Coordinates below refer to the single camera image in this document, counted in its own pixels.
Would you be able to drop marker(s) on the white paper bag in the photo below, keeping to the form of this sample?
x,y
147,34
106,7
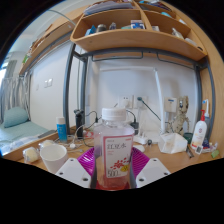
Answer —
x,y
172,143

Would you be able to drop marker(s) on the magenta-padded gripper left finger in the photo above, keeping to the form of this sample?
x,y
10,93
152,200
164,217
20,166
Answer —
x,y
71,171

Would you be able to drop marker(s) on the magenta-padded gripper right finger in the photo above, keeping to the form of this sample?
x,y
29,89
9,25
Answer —
x,y
153,171

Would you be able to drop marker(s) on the bed with teal pillow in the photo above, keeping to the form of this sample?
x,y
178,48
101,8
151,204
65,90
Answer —
x,y
16,130

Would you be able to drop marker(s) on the blue and white box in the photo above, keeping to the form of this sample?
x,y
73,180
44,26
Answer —
x,y
208,146

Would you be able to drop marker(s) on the white pump bottle red nozzle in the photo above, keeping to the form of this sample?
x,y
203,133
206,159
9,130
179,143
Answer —
x,y
199,131

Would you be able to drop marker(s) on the wooden shelf unit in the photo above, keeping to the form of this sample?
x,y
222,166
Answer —
x,y
133,36

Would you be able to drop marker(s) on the small white desk clock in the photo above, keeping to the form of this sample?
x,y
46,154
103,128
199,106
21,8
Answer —
x,y
198,150

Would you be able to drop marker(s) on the blue spray bottle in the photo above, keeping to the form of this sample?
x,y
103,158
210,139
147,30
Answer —
x,y
207,113

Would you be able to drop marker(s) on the black upright device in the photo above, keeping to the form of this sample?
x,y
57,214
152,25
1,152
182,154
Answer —
x,y
79,123

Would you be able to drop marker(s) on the white earbuds case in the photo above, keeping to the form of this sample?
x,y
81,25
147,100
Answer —
x,y
140,148

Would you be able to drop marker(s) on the small pale round ball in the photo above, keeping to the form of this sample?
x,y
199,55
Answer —
x,y
31,154

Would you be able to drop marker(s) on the white paper cup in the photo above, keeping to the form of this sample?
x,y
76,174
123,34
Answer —
x,y
53,158

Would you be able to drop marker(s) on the grey metal frame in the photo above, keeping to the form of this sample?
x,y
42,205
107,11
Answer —
x,y
68,86

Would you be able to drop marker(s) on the white power strip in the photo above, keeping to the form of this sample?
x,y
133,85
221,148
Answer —
x,y
141,139

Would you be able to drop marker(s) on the white wall socket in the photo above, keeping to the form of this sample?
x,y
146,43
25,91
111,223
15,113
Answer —
x,y
126,101
143,103

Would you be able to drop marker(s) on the clear bottle with pink drink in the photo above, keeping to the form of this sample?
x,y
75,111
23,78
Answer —
x,y
115,150

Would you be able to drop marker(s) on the blue tube with white cap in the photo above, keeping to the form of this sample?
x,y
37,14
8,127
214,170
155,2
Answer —
x,y
61,131

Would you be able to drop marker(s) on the white wall box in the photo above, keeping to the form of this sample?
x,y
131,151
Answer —
x,y
170,104

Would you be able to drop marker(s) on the small tree figurine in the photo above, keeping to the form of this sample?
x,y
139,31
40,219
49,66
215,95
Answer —
x,y
180,120

